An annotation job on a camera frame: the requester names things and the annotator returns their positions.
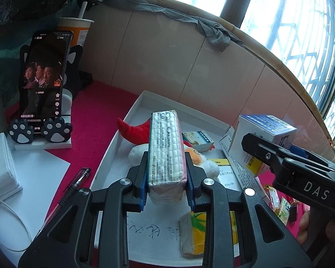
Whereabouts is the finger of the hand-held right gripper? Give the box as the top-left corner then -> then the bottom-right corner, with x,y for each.
241,132 -> 335,218
285,144 -> 335,174

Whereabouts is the green red plush toy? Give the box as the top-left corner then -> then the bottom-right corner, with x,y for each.
117,117 -> 151,146

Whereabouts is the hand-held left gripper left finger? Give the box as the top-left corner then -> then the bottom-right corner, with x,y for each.
18,151 -> 150,268

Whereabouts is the grey cloth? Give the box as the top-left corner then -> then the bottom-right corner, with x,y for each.
99,0 -> 243,52

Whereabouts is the yellow juice box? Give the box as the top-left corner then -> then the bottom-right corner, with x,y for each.
179,211 -> 239,257

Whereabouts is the white blue barcode box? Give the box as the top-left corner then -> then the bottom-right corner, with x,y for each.
229,114 -> 297,177

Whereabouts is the white plush chicken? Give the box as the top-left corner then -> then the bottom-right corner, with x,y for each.
128,144 -> 220,178

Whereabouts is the orange paper cup with straw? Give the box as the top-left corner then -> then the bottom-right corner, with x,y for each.
57,1 -> 95,48

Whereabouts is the white notepad block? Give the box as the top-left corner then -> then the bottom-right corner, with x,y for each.
0,132 -> 23,208

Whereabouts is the yellow white medicine box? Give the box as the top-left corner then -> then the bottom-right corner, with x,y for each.
208,158 -> 235,190

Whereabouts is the small green white box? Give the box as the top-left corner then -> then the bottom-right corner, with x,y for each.
181,131 -> 215,153

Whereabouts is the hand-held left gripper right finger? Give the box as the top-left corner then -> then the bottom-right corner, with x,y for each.
184,156 -> 314,268

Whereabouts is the white cable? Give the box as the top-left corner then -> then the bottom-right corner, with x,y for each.
0,199 -> 32,253

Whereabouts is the teal plastic bag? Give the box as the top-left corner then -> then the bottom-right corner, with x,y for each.
0,42 -> 20,134

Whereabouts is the white cardboard tray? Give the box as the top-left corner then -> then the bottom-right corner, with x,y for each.
90,90 -> 268,267

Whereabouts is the white paper sheet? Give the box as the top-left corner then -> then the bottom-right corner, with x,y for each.
0,149 -> 71,268

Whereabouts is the yellow red snack packet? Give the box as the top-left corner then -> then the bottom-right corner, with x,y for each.
264,184 -> 281,215

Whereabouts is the long white box red square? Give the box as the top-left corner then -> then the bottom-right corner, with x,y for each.
219,134 -> 268,199

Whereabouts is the red pen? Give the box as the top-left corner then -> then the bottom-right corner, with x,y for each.
35,167 -> 91,238

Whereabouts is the smartphone on paw stand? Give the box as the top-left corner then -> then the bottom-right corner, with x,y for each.
8,45 -> 86,149

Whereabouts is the black smartphone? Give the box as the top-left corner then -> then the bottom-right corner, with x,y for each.
18,29 -> 73,134

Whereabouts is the person's right hand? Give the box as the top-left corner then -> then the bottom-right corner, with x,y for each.
296,209 -> 314,245

